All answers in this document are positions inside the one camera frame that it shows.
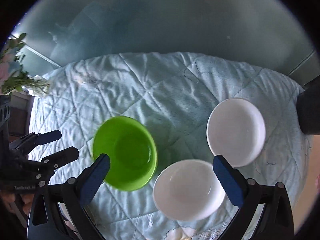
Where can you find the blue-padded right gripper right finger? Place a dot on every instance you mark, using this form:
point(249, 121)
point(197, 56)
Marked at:
point(244, 195)

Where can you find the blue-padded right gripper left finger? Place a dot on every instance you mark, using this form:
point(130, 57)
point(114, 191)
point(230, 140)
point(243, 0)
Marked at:
point(79, 192)

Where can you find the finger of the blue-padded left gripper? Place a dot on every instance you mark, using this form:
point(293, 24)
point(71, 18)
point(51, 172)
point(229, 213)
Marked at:
point(61, 158)
point(45, 138)

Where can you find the white bowl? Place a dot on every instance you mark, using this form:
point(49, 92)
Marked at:
point(188, 190)
point(236, 130)

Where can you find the green plastic bowl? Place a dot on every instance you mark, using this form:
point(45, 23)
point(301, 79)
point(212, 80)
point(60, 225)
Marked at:
point(132, 152)

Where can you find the pink flower bouquet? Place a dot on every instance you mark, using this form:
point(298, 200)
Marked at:
point(13, 77)

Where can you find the black object at table edge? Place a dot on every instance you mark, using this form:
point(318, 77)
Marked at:
point(308, 108)

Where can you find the light blue quilted tablecloth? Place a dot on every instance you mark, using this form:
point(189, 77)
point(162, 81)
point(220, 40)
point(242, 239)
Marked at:
point(172, 95)

